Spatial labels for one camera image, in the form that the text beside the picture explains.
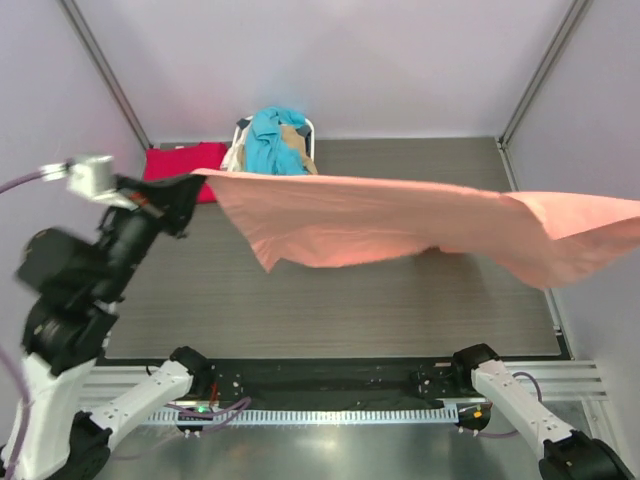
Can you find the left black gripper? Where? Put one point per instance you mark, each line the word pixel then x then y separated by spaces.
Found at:
pixel 178 196

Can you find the salmon pink t-shirt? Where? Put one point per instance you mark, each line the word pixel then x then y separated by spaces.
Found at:
pixel 545 239

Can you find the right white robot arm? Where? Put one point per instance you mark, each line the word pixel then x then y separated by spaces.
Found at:
pixel 563 452

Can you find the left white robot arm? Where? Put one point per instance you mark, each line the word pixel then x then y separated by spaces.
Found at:
pixel 78 284

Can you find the folded red t-shirt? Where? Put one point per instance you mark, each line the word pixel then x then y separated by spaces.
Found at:
pixel 162 164

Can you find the white t-shirt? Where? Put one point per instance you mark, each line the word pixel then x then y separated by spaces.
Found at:
pixel 235 157

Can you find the turquoise blue t-shirt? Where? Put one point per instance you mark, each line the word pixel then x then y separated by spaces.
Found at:
pixel 266 152

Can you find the white perforated laundry basket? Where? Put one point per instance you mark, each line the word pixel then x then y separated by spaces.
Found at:
pixel 280 143

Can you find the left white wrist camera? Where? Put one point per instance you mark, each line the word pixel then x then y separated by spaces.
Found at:
pixel 89 176

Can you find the left aluminium corner post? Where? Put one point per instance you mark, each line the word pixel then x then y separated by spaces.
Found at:
pixel 83 31

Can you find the aluminium corner post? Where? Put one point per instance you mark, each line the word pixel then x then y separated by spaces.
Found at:
pixel 83 31
pixel 559 41

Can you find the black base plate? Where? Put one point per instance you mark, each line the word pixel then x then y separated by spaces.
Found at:
pixel 430 377

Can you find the white slotted cable duct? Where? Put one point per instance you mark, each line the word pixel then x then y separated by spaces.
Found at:
pixel 169 417

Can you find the aluminium frame rail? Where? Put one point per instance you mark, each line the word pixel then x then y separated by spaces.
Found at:
pixel 558 380

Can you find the right aluminium corner post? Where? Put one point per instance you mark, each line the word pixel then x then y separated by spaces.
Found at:
pixel 559 41

